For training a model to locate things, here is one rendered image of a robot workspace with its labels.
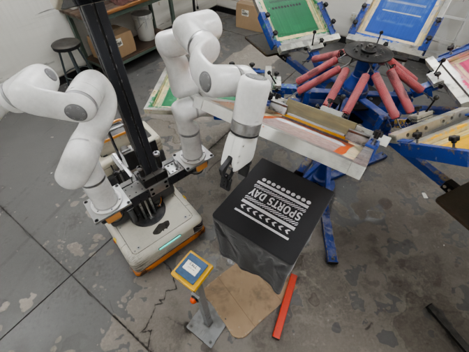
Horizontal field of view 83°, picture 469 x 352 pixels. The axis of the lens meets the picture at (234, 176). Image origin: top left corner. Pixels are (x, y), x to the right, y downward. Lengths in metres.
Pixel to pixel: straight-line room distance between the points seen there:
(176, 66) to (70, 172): 0.49
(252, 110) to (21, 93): 0.55
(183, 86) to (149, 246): 1.32
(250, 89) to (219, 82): 0.07
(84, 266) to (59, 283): 0.19
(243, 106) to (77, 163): 0.54
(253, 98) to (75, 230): 2.34
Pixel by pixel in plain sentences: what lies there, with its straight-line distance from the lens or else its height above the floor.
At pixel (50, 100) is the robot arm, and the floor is 1.70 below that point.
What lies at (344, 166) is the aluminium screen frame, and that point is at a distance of 0.78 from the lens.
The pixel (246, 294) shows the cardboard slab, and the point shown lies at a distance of 2.15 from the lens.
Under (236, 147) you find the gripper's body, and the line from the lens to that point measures 0.65.
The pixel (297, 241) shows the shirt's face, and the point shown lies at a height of 0.95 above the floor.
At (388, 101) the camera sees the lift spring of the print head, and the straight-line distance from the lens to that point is 1.88.
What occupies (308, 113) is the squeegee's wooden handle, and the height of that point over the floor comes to 1.27.
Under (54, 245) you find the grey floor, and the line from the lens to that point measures 2.76.
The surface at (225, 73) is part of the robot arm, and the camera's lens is 0.65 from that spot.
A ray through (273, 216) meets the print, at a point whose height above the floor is 0.95.
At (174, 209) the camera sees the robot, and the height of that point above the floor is 0.28.
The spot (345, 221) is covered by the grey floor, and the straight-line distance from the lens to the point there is 2.62.
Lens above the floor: 2.07
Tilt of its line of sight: 49 degrees down
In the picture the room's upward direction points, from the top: straight up
